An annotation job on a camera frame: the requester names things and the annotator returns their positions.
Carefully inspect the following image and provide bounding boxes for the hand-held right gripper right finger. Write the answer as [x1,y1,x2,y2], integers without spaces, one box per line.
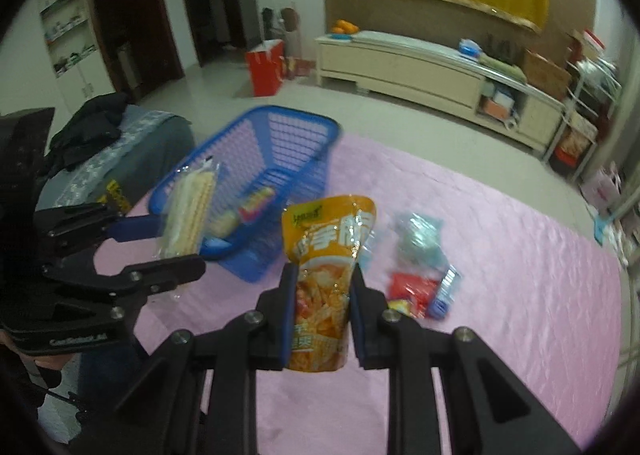
[348,262,534,455]

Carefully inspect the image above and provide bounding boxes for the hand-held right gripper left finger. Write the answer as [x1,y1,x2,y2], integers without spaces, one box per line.
[112,262,300,455]

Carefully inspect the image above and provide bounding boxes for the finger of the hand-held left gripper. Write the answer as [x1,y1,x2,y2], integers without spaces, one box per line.
[42,254,207,316]
[34,202,168,256]

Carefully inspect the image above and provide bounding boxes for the clear pale wafer packet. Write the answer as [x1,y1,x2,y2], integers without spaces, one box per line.
[159,160,221,261]

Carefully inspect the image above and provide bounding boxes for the red snack packet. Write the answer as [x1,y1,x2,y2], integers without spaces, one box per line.
[387,272,446,318]

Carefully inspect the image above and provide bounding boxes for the blue plastic basket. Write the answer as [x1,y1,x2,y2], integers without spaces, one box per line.
[148,105,343,283]

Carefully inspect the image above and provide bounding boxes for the orange snack pouch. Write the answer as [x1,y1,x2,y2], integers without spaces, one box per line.
[281,194,377,373]

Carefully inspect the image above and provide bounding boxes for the small blue snack packet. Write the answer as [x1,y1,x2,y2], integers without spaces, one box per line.
[430,265,463,320]

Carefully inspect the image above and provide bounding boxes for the green yellow snack packet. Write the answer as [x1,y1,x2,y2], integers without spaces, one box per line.
[237,186,277,223]

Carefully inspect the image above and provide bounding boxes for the chair with grey cover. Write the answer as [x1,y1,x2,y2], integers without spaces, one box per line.
[37,105,195,216]

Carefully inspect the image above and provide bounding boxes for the black jacket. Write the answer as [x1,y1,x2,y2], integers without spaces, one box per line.
[47,92,131,171]

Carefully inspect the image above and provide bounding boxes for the grey trash bin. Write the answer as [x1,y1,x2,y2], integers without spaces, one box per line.
[116,40,141,91]

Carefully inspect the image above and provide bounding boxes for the red paper bag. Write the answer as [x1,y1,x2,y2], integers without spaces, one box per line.
[245,40,285,97]

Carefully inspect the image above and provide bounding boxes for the beige TV cabinet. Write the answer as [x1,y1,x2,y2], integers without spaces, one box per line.
[315,30,566,156]

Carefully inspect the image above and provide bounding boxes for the orange box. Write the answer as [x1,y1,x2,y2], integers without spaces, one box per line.
[482,85,516,118]

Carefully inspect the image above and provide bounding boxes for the pink gift bag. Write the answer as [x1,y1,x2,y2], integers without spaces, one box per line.
[580,162,623,216]

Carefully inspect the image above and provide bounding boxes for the green folded cloth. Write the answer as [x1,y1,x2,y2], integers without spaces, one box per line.
[480,55,526,81]

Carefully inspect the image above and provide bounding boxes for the brown cardboard box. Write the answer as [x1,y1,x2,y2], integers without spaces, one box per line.
[522,49,573,98]

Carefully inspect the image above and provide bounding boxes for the white storage rack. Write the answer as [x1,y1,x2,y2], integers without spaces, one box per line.
[547,28,623,181]

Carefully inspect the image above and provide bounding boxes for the dark wooden door frame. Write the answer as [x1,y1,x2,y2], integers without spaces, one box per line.
[175,0,236,68]
[82,0,186,103]

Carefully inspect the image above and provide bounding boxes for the wall shelf with bottles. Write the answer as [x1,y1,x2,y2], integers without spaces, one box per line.
[37,0,98,78]

